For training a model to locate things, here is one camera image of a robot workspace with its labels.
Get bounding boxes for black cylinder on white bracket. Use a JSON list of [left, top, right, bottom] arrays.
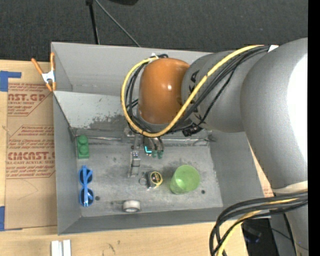
[[181, 123, 203, 138]]

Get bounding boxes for green toy building block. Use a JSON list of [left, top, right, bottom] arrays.
[[76, 134, 91, 160]]

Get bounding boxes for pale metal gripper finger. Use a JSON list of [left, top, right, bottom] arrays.
[[128, 150, 141, 178], [131, 158, 142, 179]]

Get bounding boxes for black and yellow tape measure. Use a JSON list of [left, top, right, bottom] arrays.
[[138, 170, 164, 192]]

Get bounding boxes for brown cardboard board red print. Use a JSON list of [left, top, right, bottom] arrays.
[[0, 59, 275, 231]]

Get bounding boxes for grey metal bin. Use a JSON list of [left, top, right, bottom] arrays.
[[50, 41, 266, 236]]

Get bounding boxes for green plastic cup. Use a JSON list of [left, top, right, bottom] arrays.
[[169, 164, 201, 196]]

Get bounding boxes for blue sunglasses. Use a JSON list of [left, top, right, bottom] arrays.
[[78, 165, 95, 208]]

